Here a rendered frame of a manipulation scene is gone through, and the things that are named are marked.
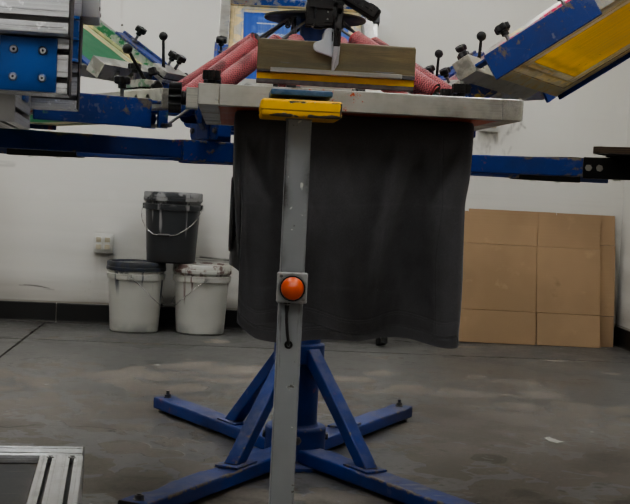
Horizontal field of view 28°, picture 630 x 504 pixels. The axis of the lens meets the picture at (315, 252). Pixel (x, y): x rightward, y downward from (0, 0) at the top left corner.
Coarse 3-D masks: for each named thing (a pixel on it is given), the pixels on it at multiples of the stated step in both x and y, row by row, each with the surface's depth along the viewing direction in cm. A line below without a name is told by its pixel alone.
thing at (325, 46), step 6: (330, 30) 280; (324, 36) 280; (330, 36) 280; (318, 42) 279; (324, 42) 279; (330, 42) 280; (318, 48) 279; (324, 48) 279; (330, 48) 279; (336, 48) 279; (324, 54) 280; (330, 54) 279; (336, 54) 279; (336, 60) 280; (336, 66) 281
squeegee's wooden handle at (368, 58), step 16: (272, 48) 280; (288, 48) 281; (304, 48) 281; (352, 48) 282; (368, 48) 282; (384, 48) 282; (400, 48) 282; (272, 64) 281; (288, 64) 281; (304, 64) 281; (320, 64) 281; (352, 64) 282; (368, 64) 282; (384, 64) 282; (400, 64) 282
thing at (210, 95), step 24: (216, 96) 222; (240, 96) 222; (264, 96) 222; (336, 96) 223; (360, 96) 223; (384, 96) 224; (408, 96) 224; (432, 96) 224; (456, 96) 225; (216, 120) 278; (504, 120) 226
